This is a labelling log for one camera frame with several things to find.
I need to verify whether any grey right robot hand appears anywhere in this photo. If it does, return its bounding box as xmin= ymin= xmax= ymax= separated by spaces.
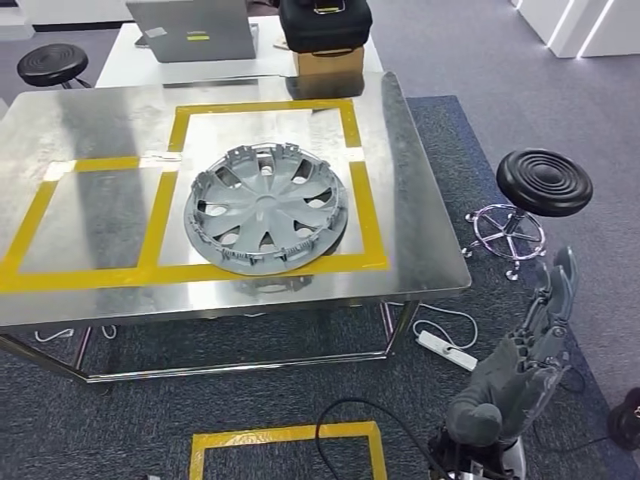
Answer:
xmin=475 ymin=246 xmax=581 ymax=440

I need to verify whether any grey plastic wheel hubcap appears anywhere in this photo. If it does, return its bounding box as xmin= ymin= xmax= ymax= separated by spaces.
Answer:
xmin=183 ymin=142 xmax=349 ymax=278

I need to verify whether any white power strip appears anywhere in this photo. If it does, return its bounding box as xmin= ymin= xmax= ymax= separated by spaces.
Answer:
xmin=417 ymin=329 xmax=478 ymax=372

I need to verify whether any black round floor device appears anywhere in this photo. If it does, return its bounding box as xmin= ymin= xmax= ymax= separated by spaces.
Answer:
xmin=607 ymin=387 xmax=640 ymax=452

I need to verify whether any chrome chair base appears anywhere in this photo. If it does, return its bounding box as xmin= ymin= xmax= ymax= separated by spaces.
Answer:
xmin=460 ymin=203 xmax=547 ymax=283

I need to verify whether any yellow floor tape square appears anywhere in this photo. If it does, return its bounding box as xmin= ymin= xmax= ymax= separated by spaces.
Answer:
xmin=189 ymin=421 xmax=389 ymax=480

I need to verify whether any white partition with light strips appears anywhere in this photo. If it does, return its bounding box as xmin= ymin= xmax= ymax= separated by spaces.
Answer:
xmin=509 ymin=0 xmax=640 ymax=60

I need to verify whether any cardboard box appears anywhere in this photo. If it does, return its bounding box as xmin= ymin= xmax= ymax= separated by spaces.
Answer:
xmin=292 ymin=46 xmax=365 ymax=77

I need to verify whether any large yellow bench tape rectangle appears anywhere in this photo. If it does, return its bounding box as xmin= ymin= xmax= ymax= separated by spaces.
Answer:
xmin=137 ymin=99 xmax=390 ymax=272

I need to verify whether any black carrying case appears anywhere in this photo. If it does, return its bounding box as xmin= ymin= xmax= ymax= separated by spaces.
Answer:
xmin=278 ymin=0 xmax=374 ymax=54

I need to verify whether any grey laptop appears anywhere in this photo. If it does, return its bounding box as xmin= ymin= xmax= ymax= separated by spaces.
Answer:
xmin=125 ymin=0 xmax=260 ymax=64

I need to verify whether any yellow bench tape strip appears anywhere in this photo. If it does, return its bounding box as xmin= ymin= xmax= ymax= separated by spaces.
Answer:
xmin=0 ymin=254 xmax=390 ymax=295

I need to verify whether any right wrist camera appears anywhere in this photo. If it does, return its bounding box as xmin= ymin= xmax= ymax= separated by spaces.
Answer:
xmin=435 ymin=430 xmax=526 ymax=480

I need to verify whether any thin black floor cable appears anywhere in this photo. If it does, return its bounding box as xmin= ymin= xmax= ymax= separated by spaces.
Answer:
xmin=531 ymin=366 xmax=610 ymax=455

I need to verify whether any white coiled floor cable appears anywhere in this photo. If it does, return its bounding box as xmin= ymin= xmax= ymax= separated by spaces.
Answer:
xmin=33 ymin=324 xmax=118 ymax=344

